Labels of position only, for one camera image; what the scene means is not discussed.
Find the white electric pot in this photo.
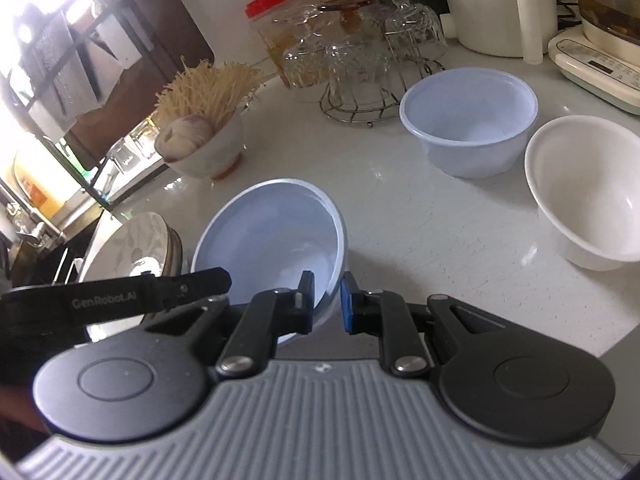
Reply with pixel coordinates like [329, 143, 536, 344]
[435, 0, 558, 63]

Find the black power cable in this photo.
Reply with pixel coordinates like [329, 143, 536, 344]
[556, 0, 585, 32]

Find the purple-skinned garlic bulb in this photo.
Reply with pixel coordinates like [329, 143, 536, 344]
[155, 114, 216, 161]

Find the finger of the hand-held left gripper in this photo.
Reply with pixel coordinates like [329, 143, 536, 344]
[159, 267, 232, 312]

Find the chrome faucet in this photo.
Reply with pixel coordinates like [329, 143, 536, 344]
[5, 200, 66, 261]

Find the white ceramic bowl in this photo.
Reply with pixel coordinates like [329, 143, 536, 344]
[524, 115, 640, 272]

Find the white cutlery holder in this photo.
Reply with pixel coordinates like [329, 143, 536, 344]
[85, 5, 142, 70]

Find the stack of glass cups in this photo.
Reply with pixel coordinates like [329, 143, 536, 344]
[272, 0, 448, 111]

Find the clear drinking glass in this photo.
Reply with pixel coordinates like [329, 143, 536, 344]
[127, 117, 166, 159]
[106, 137, 143, 177]

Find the clear jar with red lid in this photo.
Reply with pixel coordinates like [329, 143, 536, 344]
[245, 0, 311, 88]

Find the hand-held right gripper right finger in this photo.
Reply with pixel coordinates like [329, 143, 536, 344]
[340, 272, 508, 378]

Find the pale blue plastic bowl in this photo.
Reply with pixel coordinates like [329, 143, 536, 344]
[191, 178, 349, 346]
[399, 67, 540, 179]

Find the yellow detergent bottle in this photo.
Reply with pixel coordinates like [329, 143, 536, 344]
[12, 150, 68, 218]

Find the black sink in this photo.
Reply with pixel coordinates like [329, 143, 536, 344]
[10, 240, 96, 291]

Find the glass electric kettle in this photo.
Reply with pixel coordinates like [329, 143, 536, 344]
[547, 0, 640, 116]

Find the bundle of dried noodles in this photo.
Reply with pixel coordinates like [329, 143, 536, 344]
[152, 57, 268, 133]

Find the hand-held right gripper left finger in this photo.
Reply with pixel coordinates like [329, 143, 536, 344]
[142, 270, 317, 378]

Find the white bowl holding garlic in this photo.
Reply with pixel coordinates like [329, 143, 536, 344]
[155, 110, 246, 181]

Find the wire cup rack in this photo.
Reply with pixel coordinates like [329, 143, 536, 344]
[320, 57, 446, 126]

